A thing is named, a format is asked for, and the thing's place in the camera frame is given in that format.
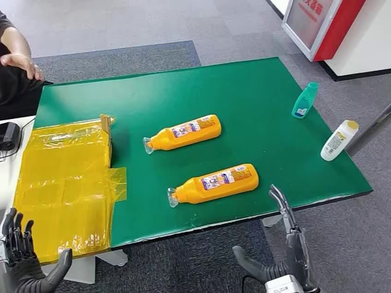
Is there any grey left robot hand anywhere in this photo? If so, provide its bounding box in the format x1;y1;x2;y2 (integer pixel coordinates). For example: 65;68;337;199
0;208;73;293

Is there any white bottle with yellow cap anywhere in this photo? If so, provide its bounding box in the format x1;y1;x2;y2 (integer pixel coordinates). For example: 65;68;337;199
320;120;359;162

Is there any small teal bottle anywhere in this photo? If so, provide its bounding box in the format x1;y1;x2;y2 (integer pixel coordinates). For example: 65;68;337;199
291;82;319;119

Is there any red and white display stand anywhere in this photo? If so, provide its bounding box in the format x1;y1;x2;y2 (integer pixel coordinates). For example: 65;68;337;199
281;0;366;62

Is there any black device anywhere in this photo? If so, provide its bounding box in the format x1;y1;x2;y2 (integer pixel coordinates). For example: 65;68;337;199
0;121;21;151

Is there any person's hand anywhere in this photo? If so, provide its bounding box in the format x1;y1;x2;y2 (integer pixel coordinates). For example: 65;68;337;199
0;52;45;81

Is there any person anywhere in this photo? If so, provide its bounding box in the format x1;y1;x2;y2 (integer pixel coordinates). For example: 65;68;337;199
0;10;54;121

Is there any grey metal pole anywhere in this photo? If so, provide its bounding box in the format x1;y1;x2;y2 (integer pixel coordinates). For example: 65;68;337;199
346;103;391;157

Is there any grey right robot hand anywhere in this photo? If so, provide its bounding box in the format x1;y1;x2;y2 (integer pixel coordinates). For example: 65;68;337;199
232;184;320;293

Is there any green table mat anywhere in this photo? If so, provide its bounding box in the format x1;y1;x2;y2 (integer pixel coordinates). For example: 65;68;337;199
33;56;374;248

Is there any white table foot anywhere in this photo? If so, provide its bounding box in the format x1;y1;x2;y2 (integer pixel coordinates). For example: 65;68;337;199
42;248;128;284
261;214;283;228

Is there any thin black device cable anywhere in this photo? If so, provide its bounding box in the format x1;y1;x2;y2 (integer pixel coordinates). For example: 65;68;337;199
0;118;35;162

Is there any orange bottle with clear cap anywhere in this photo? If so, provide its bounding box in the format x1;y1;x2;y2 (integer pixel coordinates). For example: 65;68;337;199
167;164;259;209
143;114;222;155

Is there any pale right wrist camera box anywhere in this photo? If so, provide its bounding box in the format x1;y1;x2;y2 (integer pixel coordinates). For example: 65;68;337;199
265;275;304;293

